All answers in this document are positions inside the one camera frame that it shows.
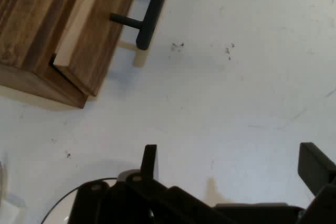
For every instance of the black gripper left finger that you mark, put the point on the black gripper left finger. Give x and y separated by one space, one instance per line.
148 161

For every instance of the wooden drawer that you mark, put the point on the wooden drawer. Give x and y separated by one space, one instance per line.
102 24

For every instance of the dark wooden cabinet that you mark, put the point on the dark wooden cabinet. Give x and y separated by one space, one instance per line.
23 24

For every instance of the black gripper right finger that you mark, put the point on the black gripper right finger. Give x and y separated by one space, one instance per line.
315 166

